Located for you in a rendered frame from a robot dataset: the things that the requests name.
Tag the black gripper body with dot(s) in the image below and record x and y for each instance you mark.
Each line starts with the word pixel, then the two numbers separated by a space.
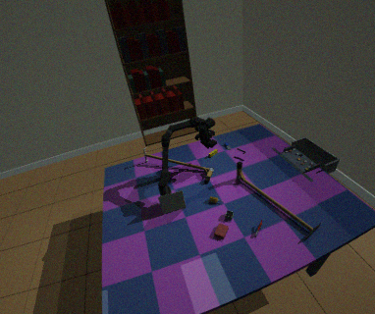
pixel 205 138

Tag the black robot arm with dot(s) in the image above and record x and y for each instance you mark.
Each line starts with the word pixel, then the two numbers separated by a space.
pixel 200 125

